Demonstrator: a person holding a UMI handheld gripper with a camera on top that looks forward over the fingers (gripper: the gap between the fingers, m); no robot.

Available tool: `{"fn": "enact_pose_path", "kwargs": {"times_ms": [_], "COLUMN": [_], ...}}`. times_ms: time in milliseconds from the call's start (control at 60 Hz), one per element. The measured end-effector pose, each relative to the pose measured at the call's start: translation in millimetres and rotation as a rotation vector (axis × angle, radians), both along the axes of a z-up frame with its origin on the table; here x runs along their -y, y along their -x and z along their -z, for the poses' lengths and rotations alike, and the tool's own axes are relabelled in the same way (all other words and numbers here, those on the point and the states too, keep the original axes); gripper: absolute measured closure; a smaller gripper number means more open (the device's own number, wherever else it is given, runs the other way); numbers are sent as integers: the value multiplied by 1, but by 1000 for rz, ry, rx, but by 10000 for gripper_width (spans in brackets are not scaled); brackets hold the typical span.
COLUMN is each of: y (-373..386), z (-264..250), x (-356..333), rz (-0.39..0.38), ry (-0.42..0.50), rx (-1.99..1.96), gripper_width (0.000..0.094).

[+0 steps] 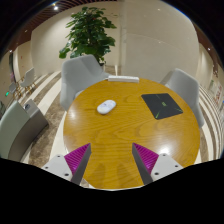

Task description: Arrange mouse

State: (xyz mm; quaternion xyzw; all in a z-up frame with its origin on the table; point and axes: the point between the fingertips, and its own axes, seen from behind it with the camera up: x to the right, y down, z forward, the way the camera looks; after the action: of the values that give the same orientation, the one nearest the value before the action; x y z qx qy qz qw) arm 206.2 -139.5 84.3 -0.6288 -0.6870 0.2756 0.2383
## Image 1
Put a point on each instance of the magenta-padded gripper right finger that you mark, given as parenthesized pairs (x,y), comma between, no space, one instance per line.
(147,159)

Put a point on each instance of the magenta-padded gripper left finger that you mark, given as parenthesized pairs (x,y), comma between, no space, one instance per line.
(76,160)

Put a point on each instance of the white computer mouse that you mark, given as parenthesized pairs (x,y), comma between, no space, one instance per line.
(106,106)

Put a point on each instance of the black mouse pad green lines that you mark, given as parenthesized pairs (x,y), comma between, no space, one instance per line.
(161,105)

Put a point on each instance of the grey-green armchair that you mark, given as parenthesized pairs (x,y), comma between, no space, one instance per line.
(18,133)

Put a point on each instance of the light grey shell chair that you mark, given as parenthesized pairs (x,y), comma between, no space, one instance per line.
(185,88)
(78,76)

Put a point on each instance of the white power strip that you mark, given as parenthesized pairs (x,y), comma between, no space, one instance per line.
(123,79)

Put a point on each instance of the small grey wooden-legged chair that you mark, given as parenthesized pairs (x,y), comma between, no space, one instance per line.
(13,88)
(29,78)

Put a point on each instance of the large green potted plant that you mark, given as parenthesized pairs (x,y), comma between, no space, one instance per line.
(88,33)

